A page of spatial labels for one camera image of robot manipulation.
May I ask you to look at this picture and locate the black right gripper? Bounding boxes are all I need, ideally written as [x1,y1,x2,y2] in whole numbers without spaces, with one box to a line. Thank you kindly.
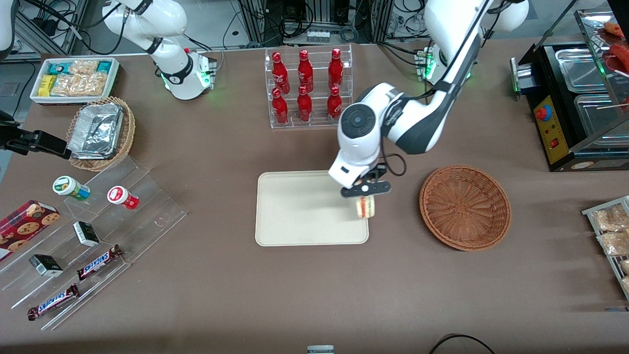
[0,111,72,161]

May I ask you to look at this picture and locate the triangular sandwich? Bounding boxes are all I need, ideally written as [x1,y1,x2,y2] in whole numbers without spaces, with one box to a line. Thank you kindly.
[355,196,376,220]

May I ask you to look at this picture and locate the cream rectangular plastic tray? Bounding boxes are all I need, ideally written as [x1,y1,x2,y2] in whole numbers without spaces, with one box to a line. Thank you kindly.
[255,171,370,247]

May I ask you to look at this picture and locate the light woven wicker basket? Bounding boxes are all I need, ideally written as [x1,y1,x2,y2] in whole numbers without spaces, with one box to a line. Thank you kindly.
[66,96,136,172]

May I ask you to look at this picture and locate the brown round wicker basket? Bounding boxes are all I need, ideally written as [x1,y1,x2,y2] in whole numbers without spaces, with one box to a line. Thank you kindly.
[419,164,512,252]

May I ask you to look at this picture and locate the green lid snack cup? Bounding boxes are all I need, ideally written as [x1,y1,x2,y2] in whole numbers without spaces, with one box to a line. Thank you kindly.
[53,176,91,202]

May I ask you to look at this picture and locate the stacked aluminium foil trays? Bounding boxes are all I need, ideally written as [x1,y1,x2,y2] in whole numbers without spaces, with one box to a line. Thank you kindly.
[67,103,124,160]

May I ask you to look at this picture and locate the large clear cracker bag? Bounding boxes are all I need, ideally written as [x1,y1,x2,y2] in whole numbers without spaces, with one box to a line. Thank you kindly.
[51,72,109,97]

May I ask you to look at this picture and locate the small clear cracker bag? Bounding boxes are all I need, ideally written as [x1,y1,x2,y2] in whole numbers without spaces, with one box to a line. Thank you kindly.
[69,59,99,76]

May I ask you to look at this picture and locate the red plaid cookie box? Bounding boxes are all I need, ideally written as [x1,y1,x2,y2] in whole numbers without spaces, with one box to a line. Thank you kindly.
[0,200,61,262]

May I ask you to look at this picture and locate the red lid snack cup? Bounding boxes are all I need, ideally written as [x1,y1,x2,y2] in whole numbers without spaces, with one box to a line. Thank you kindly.
[107,186,140,210]

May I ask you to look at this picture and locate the clear acrylic bottle rack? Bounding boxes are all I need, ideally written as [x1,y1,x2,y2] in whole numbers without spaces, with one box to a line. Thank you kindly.
[264,44,353,130]

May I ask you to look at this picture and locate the white rectangular snack bin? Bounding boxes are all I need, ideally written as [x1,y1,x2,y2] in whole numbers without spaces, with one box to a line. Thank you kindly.
[29,57,120,106]

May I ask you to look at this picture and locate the small black white box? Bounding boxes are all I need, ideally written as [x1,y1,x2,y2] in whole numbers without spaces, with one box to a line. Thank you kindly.
[29,254,64,277]
[73,221,100,247]

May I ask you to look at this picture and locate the red cola bottle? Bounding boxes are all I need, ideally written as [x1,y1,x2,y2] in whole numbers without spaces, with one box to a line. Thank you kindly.
[328,48,344,91]
[327,86,343,121]
[272,88,289,125]
[296,85,313,123]
[297,49,314,93]
[271,52,290,94]

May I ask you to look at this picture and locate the clear acrylic step display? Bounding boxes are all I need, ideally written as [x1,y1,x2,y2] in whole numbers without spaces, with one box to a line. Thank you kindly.
[0,155,188,331]

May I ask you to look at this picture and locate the brown snickers bar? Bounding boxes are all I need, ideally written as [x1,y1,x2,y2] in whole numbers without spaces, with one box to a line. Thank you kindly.
[27,284,80,321]
[77,244,123,282]

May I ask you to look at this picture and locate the black food warmer machine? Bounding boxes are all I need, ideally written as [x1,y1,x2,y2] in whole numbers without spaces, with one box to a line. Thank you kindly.
[510,7,629,173]

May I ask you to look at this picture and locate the steel warmer pan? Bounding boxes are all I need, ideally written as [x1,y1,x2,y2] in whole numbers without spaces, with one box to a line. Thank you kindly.
[554,48,606,94]
[573,93,629,137]

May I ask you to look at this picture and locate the red sausage food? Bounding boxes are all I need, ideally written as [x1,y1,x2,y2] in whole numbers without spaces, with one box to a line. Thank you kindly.
[602,21,629,72]

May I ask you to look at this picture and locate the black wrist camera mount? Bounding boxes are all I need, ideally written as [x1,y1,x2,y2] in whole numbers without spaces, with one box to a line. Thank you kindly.
[365,164,389,183]

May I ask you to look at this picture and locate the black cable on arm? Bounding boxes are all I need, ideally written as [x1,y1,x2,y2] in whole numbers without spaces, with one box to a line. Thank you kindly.
[382,153,408,177]

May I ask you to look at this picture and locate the black cable on table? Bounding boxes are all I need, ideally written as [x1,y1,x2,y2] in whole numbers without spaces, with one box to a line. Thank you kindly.
[429,334,497,354]

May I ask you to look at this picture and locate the grey wire rack tray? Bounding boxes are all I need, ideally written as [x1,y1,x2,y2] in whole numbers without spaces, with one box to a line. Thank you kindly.
[582,195,629,301]

